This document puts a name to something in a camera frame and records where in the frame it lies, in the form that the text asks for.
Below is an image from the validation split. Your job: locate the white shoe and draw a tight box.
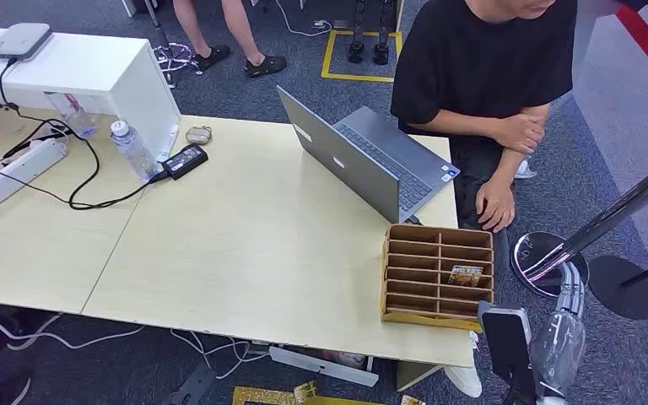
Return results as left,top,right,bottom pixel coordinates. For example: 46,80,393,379
443,332,484,400
513,159,538,181

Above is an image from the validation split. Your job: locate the standing person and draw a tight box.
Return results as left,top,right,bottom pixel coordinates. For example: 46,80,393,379
171,0,289,79

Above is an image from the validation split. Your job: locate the black adapter cable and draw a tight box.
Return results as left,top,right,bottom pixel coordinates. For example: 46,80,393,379
0,57,170,213

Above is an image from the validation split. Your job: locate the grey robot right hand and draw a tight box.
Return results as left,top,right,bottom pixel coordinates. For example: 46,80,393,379
528,261,588,400

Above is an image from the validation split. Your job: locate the seated person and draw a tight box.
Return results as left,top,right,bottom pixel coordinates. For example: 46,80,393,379
390,0,580,279

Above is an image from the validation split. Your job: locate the white power strip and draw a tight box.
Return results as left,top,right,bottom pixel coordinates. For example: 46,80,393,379
0,138,70,214

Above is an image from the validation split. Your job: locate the yellow cardboard piece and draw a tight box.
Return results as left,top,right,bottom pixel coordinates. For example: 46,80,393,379
230,381,393,405

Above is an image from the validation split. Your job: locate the chrome chair base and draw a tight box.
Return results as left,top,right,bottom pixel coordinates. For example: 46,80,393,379
143,0,206,90

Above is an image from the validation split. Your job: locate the person's right hand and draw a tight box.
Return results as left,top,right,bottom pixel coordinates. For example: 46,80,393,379
491,114,547,155

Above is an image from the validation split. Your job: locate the wooden card organizer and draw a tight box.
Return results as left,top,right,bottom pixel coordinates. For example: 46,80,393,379
380,223,495,334

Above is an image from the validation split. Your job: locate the black stanchion base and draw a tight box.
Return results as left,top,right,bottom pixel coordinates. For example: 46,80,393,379
587,255,648,321

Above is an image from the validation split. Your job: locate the black power adapter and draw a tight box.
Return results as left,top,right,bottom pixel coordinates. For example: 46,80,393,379
159,143,210,181

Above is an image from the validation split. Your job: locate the chrome stanchion base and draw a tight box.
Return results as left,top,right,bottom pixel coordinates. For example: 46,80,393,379
510,231,590,299

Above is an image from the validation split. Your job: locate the black stand leg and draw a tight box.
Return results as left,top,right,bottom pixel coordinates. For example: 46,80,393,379
347,0,366,65
371,0,396,67

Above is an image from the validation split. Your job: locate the chrome stanchion pole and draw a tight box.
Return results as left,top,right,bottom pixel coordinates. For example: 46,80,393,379
521,149,648,282

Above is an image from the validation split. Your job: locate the tangled white floor cable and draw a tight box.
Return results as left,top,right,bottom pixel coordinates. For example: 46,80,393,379
170,328,270,381

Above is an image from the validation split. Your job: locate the white bar under desk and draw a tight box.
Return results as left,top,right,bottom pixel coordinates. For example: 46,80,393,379
268,345,381,388

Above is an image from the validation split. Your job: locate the grey router box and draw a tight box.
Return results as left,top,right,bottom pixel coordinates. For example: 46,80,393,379
0,22,55,62

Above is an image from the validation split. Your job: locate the white cable with plug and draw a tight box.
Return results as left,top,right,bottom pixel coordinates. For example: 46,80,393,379
273,0,334,39

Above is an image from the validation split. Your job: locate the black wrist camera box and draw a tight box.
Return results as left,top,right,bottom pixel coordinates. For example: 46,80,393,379
477,300,538,405

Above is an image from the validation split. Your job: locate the beige earbud case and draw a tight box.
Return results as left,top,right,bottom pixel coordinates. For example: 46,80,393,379
184,125,213,146

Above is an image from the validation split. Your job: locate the thin black cable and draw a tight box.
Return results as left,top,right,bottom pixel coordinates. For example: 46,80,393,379
0,162,73,206

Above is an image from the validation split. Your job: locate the long white floor cable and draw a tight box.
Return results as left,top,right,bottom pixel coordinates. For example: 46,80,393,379
0,314,148,352

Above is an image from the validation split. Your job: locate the white cabinet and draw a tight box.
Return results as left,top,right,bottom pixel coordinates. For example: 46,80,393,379
0,24,183,164

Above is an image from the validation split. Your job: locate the beige desk leg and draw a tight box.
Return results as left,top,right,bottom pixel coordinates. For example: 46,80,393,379
396,360,444,393

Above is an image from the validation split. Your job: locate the printed hotel card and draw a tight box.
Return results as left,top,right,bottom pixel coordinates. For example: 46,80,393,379
447,264,485,289

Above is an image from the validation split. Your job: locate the clear bottle red label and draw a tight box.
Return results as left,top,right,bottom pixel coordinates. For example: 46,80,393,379
43,91,100,140

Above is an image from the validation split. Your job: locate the yellow floor tape square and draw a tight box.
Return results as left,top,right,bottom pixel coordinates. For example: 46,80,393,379
320,29,405,84

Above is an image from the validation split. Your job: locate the black shoe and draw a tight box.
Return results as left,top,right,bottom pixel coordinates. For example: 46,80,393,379
192,44,232,73
244,54,289,79

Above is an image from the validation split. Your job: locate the person's left hand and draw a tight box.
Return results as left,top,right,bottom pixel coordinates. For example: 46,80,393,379
474,176,517,234

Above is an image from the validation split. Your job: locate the clear water bottle white cap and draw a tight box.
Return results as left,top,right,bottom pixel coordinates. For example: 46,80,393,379
110,119,161,185

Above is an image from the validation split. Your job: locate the grey laptop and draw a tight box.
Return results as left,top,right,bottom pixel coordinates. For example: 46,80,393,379
276,85,462,224

